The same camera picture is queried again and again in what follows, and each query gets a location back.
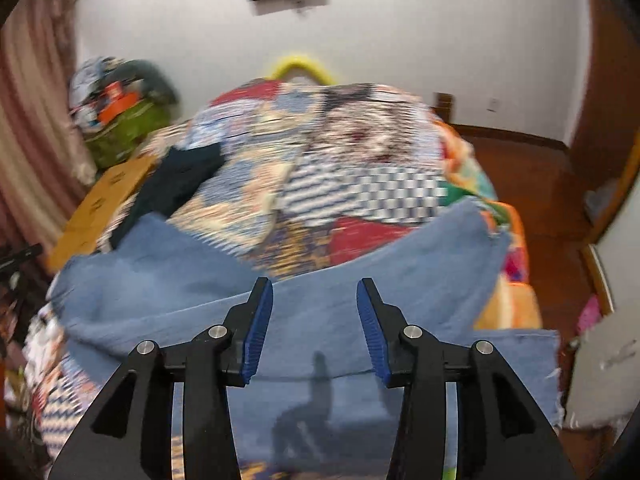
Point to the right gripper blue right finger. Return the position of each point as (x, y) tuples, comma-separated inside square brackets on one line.
[(408, 357)]

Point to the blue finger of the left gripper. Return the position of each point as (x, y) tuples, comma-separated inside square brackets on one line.
[(11, 263)]

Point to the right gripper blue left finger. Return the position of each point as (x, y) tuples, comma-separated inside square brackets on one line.
[(222, 356)]

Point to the blue denim jeans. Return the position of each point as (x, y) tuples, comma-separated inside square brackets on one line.
[(314, 403)]

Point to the wooden lap desk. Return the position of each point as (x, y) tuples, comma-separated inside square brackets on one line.
[(90, 219)]

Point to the striped red gold curtain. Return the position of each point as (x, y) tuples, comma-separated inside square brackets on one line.
[(46, 167)]

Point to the orange fleece blanket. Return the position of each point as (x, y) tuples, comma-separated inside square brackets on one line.
[(513, 303)]

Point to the green patterned storage box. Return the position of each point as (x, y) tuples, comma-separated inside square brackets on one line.
[(116, 142)]

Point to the pile of clothes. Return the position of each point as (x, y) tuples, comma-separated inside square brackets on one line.
[(85, 93)]

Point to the orange box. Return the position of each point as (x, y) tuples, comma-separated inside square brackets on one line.
[(116, 104)]

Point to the folded black garment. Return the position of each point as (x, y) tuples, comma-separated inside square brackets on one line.
[(171, 185)]

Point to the colourful patchwork quilt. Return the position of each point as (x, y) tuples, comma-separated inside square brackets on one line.
[(314, 176)]

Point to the brown wooden wardrobe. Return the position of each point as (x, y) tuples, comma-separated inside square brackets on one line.
[(609, 119)]

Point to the wooden bed post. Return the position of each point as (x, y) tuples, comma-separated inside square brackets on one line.
[(443, 106)]

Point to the white wall socket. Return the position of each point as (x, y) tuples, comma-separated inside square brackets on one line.
[(493, 105)]

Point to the yellow padded bed rail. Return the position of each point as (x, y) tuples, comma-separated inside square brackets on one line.
[(297, 63)]

